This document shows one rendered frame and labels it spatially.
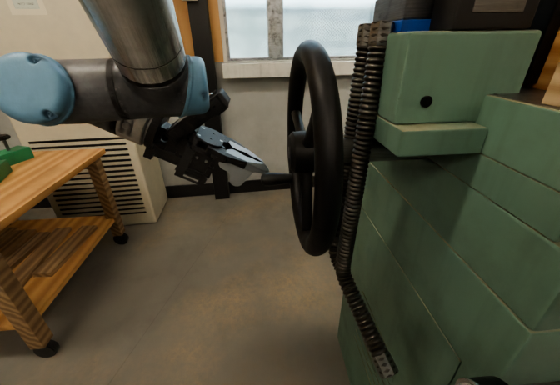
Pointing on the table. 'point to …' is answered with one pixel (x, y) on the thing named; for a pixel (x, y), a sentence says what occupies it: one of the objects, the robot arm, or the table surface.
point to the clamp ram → (549, 29)
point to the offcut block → (553, 89)
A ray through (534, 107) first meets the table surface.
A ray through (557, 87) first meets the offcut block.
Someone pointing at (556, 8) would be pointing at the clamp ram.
